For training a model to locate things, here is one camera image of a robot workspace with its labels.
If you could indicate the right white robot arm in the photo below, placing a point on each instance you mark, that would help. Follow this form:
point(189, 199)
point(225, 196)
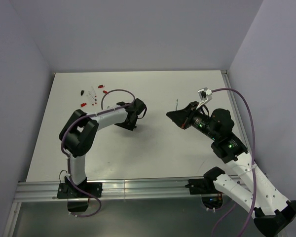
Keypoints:
point(272, 211)

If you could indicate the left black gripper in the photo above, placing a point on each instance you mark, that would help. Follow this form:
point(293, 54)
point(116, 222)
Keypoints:
point(130, 127)

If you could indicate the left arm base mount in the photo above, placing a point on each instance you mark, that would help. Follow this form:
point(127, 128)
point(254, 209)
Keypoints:
point(78, 201)

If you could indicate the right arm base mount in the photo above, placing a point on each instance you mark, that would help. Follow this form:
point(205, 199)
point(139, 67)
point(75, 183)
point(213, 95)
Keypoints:
point(204, 190)

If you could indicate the aluminium front rail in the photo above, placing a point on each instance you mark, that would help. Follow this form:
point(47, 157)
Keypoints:
point(111, 189)

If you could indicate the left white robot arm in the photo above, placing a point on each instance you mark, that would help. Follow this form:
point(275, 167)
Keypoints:
point(79, 133)

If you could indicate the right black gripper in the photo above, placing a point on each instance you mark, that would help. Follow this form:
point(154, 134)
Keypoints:
point(183, 117)

